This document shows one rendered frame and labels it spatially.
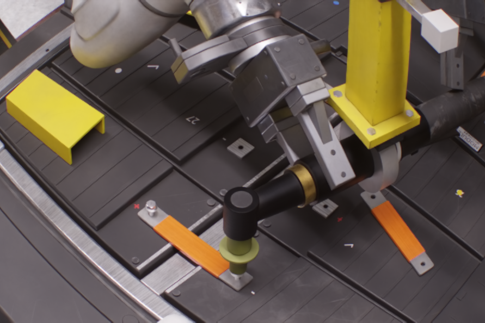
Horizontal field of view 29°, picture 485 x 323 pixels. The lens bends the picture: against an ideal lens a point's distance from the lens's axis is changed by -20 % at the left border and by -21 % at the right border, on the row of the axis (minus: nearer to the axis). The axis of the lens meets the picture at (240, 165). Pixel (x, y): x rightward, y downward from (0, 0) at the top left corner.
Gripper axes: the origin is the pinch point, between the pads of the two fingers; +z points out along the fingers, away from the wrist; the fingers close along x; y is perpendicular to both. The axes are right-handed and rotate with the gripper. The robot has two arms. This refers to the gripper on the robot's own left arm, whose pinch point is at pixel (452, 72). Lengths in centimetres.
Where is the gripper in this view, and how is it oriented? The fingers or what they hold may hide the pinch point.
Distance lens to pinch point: 123.9
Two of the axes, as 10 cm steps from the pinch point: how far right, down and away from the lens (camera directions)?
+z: -0.7, 9.8, 2.0
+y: -8.8, 0.3, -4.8
